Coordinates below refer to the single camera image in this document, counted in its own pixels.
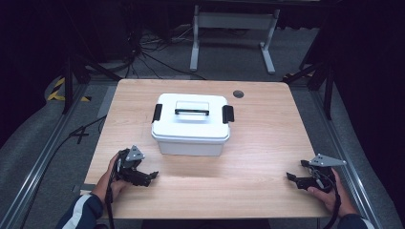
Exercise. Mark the black tape floor mark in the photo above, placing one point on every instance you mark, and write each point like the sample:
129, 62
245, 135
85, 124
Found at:
79, 133

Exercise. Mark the white storage box lid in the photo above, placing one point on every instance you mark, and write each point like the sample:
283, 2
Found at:
191, 127

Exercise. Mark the person's left hand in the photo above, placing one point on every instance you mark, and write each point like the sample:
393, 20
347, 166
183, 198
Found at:
106, 187

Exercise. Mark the aluminium floor rail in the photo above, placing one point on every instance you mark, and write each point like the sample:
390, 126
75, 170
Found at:
347, 165
38, 168

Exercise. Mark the white desk frame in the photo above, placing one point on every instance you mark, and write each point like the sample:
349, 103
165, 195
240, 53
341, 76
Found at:
235, 20

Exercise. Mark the black metal stand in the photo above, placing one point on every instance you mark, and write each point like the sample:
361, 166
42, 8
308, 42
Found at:
68, 82
328, 86

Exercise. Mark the person's right hand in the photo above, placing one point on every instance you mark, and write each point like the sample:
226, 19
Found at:
337, 200

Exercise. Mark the white storage box base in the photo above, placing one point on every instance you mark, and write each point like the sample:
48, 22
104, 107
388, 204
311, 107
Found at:
191, 148

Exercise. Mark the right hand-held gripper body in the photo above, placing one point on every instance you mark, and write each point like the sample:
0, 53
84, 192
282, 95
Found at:
321, 178

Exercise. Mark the grey table grommet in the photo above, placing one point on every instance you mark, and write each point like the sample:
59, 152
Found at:
238, 93

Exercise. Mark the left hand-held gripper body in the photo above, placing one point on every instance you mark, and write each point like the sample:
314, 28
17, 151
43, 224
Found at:
127, 167

